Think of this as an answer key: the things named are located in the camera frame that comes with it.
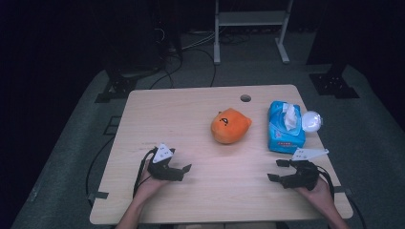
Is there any black cable clip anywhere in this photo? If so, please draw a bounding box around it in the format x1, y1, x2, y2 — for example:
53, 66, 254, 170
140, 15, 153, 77
87, 191, 110, 201
333, 186, 354, 196

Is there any person's right hand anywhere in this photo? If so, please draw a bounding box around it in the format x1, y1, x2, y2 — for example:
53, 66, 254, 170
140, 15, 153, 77
293, 176, 336, 213

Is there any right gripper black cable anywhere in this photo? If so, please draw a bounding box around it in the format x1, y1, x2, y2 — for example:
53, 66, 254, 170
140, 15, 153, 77
316, 164, 368, 229

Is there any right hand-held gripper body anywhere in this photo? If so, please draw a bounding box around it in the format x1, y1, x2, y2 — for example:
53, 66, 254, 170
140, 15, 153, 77
279, 147, 330, 193

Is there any white wet wipe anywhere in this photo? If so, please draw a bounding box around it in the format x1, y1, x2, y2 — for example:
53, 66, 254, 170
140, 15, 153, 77
282, 102, 299, 132

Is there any person's left hand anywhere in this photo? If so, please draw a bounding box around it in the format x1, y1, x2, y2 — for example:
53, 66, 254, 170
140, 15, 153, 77
132, 158, 170, 205

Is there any orange plush toy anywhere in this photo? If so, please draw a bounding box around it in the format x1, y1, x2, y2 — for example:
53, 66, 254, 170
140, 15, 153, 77
210, 107, 253, 145

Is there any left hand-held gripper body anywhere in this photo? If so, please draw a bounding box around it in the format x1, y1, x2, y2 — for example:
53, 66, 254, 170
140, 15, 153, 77
146, 142, 186, 182

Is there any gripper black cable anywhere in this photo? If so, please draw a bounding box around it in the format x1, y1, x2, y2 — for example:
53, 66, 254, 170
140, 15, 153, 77
132, 147, 159, 198
316, 164, 368, 229

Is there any blue wet wipe pack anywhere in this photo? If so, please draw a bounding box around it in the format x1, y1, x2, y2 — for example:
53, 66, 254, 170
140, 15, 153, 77
266, 100, 307, 156

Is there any round clear plastic lid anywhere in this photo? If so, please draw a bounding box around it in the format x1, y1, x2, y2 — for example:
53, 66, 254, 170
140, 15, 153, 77
300, 110, 324, 134

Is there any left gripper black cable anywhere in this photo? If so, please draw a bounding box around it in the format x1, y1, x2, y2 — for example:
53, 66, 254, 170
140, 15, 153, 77
132, 147, 159, 198

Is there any black floor cable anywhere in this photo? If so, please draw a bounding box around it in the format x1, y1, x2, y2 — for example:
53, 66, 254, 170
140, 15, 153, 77
84, 136, 116, 205
148, 47, 184, 91
190, 47, 218, 88

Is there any black stand base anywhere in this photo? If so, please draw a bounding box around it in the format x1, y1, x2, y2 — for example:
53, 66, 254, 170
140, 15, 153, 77
94, 68, 139, 104
308, 63, 361, 100

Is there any white metal stand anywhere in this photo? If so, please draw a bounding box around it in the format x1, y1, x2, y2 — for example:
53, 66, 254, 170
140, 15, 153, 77
213, 0, 295, 66

